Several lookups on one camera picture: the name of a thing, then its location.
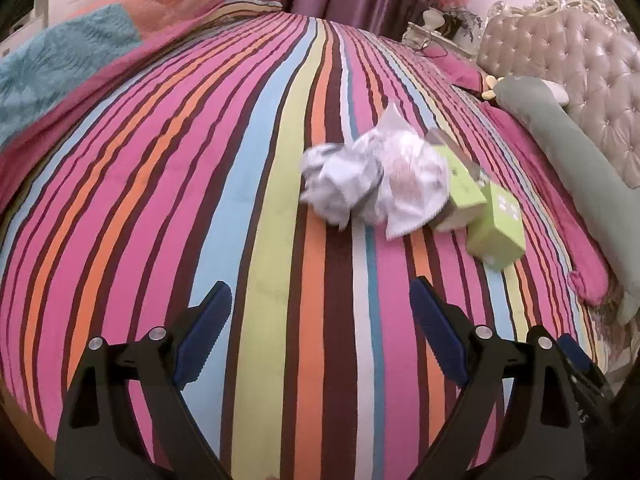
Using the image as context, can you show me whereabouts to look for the pink blanket under bolster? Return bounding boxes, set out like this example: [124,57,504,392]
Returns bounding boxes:
[480,102,615,307]

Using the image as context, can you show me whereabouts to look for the grey-white paper ball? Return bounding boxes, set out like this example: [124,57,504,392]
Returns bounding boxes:
[299,143,384,230]

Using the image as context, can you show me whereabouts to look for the striped colourful bed sheet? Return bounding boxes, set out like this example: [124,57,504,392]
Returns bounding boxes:
[1,12,608,479]

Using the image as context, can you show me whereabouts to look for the white vase pink flowers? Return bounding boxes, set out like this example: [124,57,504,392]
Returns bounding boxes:
[416,0,483,42]

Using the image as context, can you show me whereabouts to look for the white plastic bag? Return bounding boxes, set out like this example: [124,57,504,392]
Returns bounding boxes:
[352,103,450,240]

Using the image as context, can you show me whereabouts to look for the green long bolster pillow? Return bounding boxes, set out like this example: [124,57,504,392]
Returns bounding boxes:
[494,76,639,325]

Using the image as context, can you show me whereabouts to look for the yellow plush toy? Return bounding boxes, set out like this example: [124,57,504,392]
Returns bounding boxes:
[480,75,502,101]

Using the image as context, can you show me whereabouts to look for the green cardboard box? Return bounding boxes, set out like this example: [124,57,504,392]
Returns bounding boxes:
[425,128,487,232]

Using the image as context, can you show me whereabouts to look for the green box with label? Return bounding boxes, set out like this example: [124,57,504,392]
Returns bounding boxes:
[466,181,526,271]

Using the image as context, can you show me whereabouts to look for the tufted beige headboard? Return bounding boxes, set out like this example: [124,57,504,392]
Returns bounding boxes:
[476,0,640,188]

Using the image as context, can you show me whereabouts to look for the white nightstand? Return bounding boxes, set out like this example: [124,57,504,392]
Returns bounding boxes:
[401,22,475,60]

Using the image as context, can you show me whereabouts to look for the pink pillow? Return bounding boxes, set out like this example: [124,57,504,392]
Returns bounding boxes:
[431,51,486,93]

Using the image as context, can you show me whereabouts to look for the orange teal folded quilt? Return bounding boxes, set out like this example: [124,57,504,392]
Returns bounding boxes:
[1,0,280,204]

